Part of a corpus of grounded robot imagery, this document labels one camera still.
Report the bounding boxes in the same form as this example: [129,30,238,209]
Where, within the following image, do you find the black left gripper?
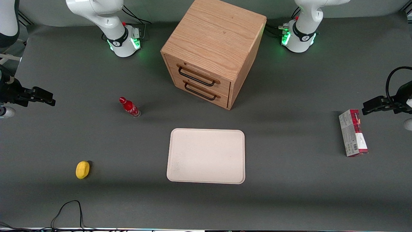
[362,81,412,116]

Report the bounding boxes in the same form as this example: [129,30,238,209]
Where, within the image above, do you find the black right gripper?
[0,77,56,107]

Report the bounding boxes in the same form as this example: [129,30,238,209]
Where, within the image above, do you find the wooden drawer cabinet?
[160,0,267,111]

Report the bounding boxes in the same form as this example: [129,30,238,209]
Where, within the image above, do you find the red and grey carton box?
[339,109,369,157]

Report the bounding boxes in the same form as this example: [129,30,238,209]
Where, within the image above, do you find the yellow lemon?
[76,161,90,179]

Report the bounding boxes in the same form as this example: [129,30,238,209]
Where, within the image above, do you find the red soda bottle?
[119,97,141,118]

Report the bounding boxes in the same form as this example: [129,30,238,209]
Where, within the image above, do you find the cream rectangular tray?
[166,128,246,185]

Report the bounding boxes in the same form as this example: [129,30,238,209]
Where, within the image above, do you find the black left gripper cable loop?
[385,66,412,104]

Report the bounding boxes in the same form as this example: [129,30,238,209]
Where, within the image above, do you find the thin black floor cable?
[0,200,97,231]

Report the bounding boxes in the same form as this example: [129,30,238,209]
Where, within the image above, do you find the black left arm base cables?
[265,7,301,38]

